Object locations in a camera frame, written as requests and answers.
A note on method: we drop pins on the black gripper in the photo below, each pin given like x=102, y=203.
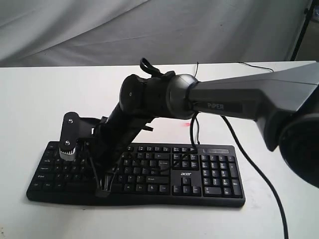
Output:
x=111, y=137

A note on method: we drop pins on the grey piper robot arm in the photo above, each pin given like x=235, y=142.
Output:
x=284, y=105

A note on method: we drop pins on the black acer keyboard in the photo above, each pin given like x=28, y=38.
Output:
x=147, y=174

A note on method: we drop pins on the grey backdrop cloth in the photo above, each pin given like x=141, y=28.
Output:
x=38, y=33

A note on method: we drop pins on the black tripod stand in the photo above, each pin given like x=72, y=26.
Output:
x=308, y=12

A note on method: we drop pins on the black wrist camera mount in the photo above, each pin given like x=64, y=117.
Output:
x=75, y=129

